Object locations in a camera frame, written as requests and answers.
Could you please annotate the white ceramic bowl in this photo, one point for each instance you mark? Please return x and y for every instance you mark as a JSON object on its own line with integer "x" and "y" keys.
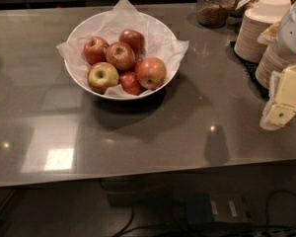
{"x": 76, "y": 33}

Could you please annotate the dark red apple back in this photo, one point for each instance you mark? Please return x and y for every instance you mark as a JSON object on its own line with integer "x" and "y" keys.
{"x": 134, "y": 39}

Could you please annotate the black rubber mat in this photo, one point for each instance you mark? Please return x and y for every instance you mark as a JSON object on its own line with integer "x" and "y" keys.
{"x": 251, "y": 69}

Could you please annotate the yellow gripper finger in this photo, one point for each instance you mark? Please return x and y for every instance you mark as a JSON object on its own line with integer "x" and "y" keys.
{"x": 281, "y": 106}
{"x": 269, "y": 35}

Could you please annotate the yellow-green apple front left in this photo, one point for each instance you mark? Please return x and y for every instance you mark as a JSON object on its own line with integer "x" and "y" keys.
{"x": 101, "y": 76}

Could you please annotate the small red apple front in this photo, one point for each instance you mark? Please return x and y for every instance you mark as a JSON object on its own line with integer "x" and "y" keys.
{"x": 129, "y": 83}

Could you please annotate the paper bowl stack front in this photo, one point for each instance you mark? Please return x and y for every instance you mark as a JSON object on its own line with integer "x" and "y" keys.
{"x": 270, "y": 62}

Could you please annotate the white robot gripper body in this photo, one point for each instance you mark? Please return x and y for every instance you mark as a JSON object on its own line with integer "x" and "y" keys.
{"x": 293, "y": 37}

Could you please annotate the red apple back left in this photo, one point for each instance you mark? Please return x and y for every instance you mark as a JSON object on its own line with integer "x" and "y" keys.
{"x": 95, "y": 50}

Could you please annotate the red-orange apple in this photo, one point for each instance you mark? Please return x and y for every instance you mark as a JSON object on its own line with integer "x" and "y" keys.
{"x": 152, "y": 73}

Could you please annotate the red apple centre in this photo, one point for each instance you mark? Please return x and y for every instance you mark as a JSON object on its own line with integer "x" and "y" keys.
{"x": 120, "y": 55}

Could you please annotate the grey box under table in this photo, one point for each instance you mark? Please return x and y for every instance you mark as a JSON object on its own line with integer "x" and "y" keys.
{"x": 207, "y": 208}

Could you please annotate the white paper liner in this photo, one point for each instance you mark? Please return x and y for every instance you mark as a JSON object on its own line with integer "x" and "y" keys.
{"x": 161, "y": 43}

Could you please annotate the glass jar with grains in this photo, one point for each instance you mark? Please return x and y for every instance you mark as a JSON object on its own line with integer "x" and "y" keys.
{"x": 213, "y": 13}

